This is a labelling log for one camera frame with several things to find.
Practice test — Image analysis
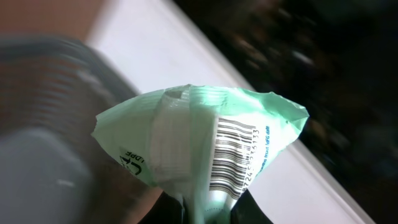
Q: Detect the grey plastic shopping basket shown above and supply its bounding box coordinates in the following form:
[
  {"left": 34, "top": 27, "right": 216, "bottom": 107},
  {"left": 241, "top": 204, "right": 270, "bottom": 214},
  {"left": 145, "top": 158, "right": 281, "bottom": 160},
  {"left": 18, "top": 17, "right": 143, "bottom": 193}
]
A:
[{"left": 1, "top": 35, "right": 141, "bottom": 223}]

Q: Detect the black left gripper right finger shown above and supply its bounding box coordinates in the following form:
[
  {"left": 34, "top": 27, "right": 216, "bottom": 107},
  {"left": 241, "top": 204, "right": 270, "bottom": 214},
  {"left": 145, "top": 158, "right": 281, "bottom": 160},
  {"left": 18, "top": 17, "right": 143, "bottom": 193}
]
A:
[{"left": 231, "top": 190, "right": 273, "bottom": 224}]

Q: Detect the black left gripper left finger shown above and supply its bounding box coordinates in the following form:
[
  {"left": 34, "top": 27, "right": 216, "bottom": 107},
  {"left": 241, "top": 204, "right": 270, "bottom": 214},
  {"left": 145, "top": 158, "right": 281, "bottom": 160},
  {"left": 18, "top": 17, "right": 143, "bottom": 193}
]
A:
[{"left": 139, "top": 192, "right": 185, "bottom": 224}]

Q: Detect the mint green pack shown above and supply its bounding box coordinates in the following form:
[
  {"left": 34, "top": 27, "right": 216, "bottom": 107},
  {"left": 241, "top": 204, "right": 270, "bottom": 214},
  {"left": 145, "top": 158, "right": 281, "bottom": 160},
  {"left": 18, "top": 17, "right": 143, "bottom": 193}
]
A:
[{"left": 92, "top": 85, "right": 309, "bottom": 223}]

